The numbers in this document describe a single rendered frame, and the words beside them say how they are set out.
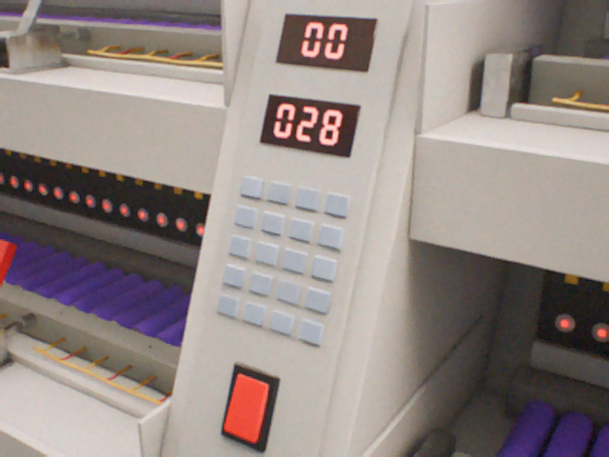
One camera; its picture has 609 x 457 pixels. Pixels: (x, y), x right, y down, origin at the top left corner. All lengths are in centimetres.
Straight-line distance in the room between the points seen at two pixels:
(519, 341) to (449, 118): 20
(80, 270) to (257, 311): 29
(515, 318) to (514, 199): 21
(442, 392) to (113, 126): 23
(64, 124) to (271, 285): 17
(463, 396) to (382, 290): 16
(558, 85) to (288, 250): 14
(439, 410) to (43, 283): 32
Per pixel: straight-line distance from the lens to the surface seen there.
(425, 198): 29
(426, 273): 33
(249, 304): 31
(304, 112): 31
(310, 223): 30
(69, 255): 61
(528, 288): 47
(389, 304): 30
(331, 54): 31
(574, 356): 44
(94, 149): 41
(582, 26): 49
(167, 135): 36
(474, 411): 44
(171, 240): 57
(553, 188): 27
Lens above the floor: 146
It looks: 3 degrees down
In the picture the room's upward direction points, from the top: 12 degrees clockwise
